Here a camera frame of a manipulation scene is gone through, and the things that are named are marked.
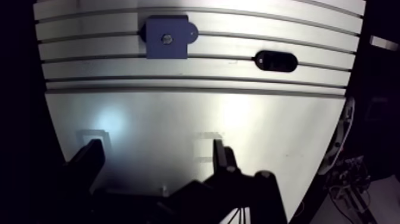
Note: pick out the steel bolt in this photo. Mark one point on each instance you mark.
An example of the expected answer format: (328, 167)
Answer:
(167, 39)

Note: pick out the dark blue-grey block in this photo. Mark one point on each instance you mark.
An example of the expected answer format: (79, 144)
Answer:
(175, 47)

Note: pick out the black oval holder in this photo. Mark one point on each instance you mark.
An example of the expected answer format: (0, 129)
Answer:
(276, 61)

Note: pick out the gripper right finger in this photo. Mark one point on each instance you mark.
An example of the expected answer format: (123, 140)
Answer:
(237, 194)

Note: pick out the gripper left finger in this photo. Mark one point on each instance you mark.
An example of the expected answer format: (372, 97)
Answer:
(87, 162)

